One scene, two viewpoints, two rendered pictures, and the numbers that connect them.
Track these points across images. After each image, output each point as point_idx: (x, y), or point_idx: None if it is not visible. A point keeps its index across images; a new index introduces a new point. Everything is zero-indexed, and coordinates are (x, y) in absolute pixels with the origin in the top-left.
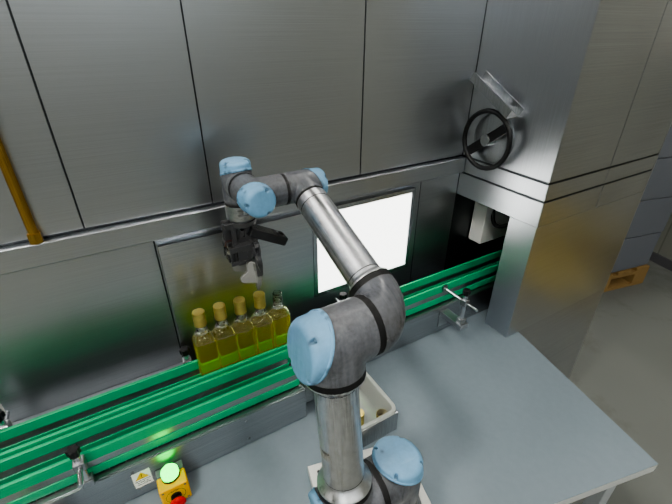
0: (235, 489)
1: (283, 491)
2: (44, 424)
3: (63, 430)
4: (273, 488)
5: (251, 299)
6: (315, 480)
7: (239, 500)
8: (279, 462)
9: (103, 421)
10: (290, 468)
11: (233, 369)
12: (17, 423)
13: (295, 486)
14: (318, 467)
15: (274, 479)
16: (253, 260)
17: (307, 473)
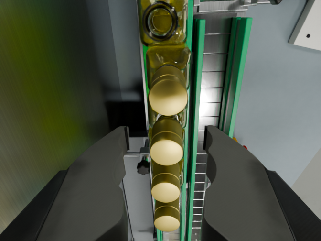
0: (252, 108)
1: (285, 73)
2: (161, 238)
3: (183, 238)
4: (275, 80)
5: (75, 62)
6: (312, 43)
7: (263, 108)
8: (257, 65)
9: (191, 220)
10: (271, 58)
11: (195, 115)
12: (135, 235)
13: (290, 60)
14: (304, 33)
15: (269, 76)
16: (123, 202)
17: (288, 44)
